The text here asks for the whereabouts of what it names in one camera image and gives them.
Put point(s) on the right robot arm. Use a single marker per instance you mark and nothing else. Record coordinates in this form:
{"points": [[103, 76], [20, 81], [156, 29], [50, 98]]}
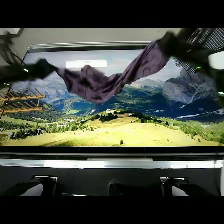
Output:
{"points": [[186, 46]]}

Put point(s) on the checked shirt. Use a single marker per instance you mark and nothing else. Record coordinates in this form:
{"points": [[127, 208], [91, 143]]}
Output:
{"points": [[213, 38]]}

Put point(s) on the purple garment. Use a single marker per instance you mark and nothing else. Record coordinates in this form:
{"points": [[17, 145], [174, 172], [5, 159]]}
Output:
{"points": [[96, 85]]}

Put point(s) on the silver frame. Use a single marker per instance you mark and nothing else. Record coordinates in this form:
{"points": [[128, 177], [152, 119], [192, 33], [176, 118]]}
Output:
{"points": [[110, 163]]}

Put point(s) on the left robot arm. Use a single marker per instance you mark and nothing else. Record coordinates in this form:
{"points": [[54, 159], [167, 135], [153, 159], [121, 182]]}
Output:
{"points": [[31, 70]]}

